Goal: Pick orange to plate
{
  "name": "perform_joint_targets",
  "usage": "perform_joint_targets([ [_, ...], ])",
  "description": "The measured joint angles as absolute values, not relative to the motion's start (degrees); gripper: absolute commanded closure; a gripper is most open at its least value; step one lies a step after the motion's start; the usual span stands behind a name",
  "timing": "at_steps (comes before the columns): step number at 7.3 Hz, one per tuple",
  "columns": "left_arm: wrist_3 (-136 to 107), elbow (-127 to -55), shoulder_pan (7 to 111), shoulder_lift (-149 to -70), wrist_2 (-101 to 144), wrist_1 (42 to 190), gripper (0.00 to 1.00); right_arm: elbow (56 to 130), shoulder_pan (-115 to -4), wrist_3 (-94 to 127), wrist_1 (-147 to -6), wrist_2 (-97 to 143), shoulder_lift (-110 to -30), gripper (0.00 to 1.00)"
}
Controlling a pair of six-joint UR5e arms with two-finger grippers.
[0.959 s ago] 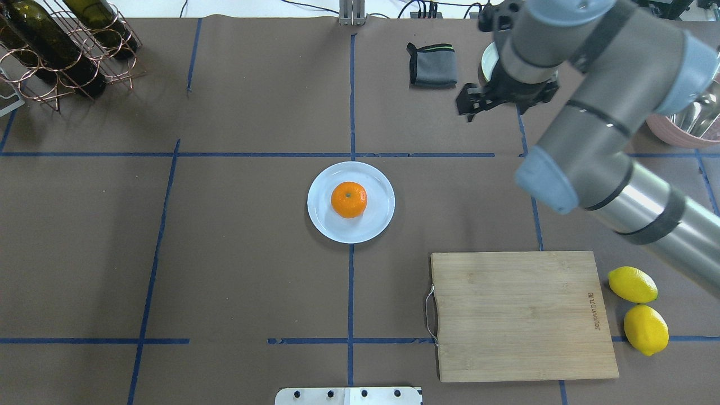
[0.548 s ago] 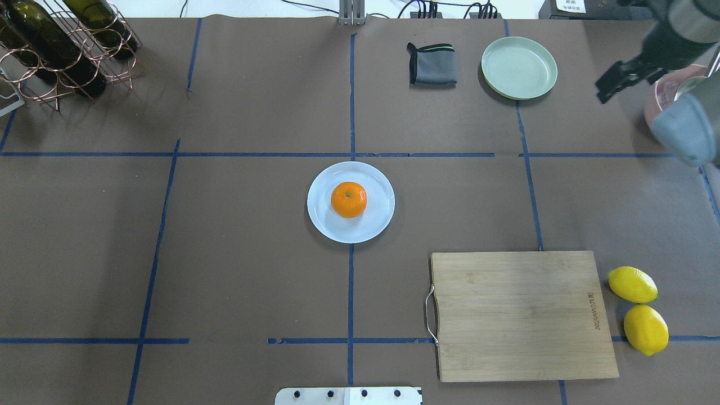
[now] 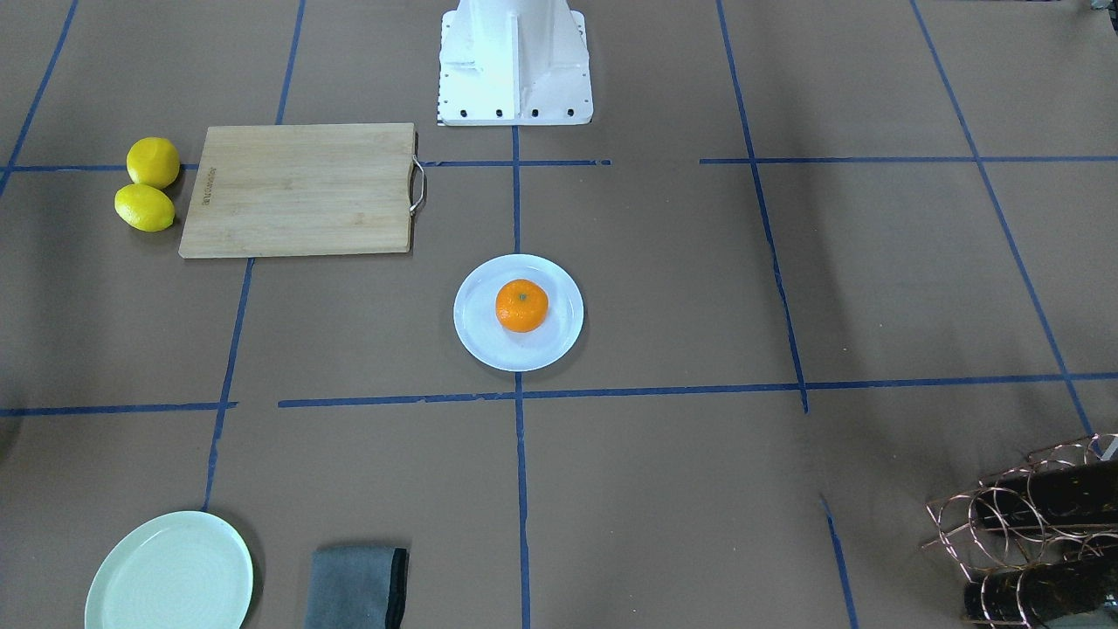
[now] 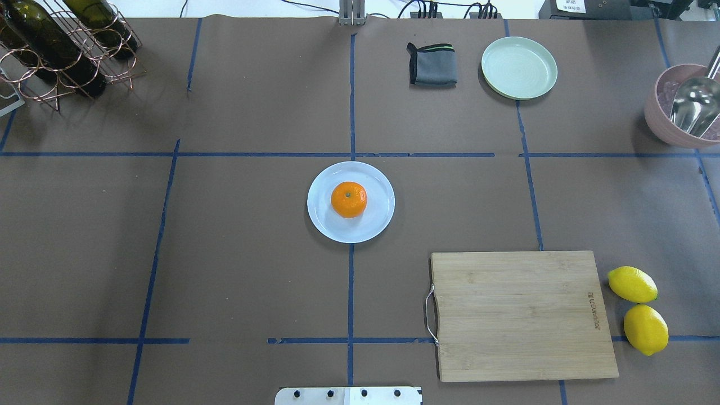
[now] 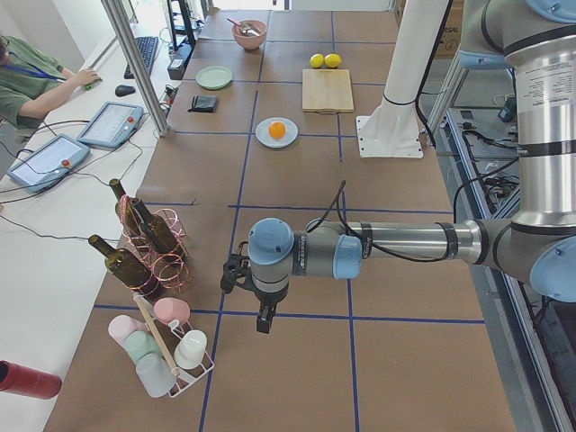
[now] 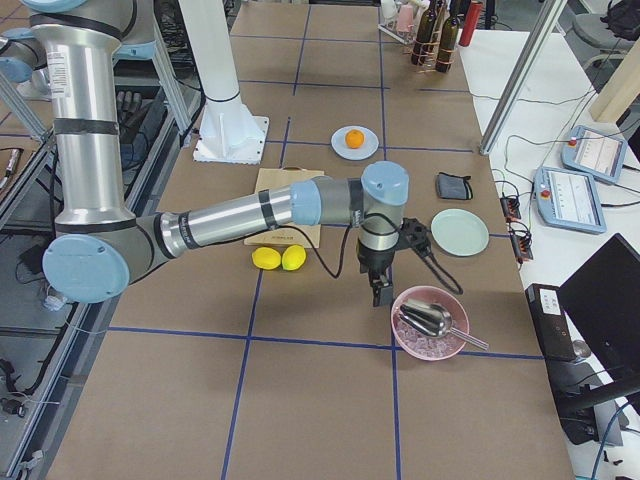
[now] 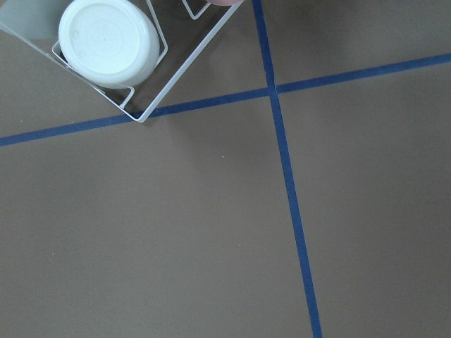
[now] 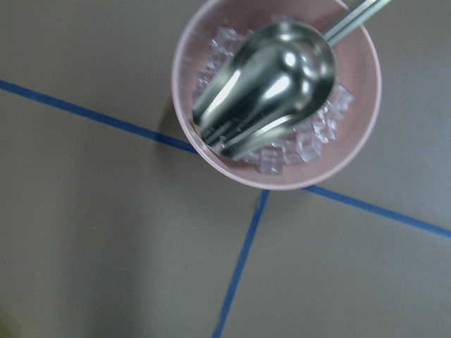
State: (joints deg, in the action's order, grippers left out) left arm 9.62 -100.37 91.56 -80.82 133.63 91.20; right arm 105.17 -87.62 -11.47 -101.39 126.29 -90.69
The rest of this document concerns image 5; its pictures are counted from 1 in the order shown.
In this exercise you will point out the aluminium frame post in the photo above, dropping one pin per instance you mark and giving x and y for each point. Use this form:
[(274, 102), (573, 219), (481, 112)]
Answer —
[(122, 29)]

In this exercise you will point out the green plate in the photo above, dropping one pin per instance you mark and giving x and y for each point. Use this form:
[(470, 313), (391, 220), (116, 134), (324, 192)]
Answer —
[(214, 77)]

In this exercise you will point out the black computer box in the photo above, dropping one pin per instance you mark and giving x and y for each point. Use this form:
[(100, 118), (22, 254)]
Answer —
[(179, 61)]

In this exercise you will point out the red thermos bottle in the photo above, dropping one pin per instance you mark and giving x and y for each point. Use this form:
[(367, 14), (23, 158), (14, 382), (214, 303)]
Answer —
[(25, 381)]

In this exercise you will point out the light blue plate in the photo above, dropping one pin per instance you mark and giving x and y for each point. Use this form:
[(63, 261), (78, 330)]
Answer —
[(263, 137)]

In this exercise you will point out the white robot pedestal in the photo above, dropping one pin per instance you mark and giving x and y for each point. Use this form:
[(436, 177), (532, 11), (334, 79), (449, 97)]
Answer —
[(392, 130)]

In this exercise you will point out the near teach pendant tablet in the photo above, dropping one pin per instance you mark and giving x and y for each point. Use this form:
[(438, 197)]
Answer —
[(47, 165)]

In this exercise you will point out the metal ice scoop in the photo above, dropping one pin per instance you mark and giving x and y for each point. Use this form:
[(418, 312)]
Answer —
[(245, 28)]

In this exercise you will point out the pink bowl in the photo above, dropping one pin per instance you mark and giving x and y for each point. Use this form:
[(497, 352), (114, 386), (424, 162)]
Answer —
[(248, 42)]

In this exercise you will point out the white cup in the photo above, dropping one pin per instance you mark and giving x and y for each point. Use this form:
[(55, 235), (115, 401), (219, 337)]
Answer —
[(190, 350)]

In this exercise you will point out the black computer mouse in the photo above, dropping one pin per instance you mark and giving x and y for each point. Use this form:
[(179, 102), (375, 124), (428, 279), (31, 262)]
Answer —
[(124, 90)]

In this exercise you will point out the dark wine bottle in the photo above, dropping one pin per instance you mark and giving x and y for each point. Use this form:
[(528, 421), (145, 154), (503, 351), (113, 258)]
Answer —
[(129, 219), (126, 267), (157, 231)]

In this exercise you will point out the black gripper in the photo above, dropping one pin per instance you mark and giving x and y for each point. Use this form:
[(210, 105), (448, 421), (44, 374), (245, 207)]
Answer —
[(268, 301)]

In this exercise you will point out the far teach pendant tablet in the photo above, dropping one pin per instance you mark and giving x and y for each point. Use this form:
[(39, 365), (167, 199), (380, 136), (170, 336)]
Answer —
[(112, 125)]

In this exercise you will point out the lower yellow lemon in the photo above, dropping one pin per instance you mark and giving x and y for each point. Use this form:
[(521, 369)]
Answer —
[(332, 60)]

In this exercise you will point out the wooden rack handle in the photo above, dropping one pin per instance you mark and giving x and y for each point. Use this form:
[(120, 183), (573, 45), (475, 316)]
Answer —
[(144, 308)]

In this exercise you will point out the black keyboard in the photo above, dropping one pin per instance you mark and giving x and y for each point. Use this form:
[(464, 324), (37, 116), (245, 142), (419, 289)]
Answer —
[(147, 46)]

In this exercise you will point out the grey-blue cup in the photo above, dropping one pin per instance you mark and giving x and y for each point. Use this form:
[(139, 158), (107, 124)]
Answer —
[(155, 375)]

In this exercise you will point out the folded grey cloth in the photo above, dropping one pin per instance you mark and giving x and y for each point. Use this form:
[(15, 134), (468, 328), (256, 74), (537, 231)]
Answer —
[(203, 104)]

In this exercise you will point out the light pink cup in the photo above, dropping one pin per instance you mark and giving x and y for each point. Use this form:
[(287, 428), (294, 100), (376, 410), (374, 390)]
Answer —
[(121, 326)]

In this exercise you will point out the teach pendant tablet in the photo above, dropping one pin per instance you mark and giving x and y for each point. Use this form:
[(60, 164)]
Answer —
[(47, 165), (112, 125)]

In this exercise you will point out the yellow lemon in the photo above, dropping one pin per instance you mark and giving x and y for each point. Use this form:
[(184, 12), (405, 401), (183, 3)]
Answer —
[(316, 60), (332, 60)]

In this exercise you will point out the green cup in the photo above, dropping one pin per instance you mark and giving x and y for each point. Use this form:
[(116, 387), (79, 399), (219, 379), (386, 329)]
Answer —
[(140, 343)]

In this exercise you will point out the upper yellow lemon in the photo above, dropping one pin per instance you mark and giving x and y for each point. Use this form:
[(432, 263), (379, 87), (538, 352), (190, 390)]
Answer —
[(316, 60)]

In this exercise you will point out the white wire cup rack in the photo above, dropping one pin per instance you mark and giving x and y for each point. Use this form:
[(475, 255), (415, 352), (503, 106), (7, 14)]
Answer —
[(172, 333)]

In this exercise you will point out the wooden cutting board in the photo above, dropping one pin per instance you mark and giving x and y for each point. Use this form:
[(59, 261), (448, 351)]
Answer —
[(327, 91)]

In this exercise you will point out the orange fruit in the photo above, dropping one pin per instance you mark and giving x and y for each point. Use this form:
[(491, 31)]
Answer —
[(277, 130)]

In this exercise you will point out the copper wire bottle rack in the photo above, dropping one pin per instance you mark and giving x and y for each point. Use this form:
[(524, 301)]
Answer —
[(170, 270)]

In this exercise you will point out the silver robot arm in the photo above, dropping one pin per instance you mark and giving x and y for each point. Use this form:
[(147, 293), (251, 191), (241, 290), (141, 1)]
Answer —
[(536, 246)]

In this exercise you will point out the seated person green shirt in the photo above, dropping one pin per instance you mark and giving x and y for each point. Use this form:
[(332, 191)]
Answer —
[(33, 83)]

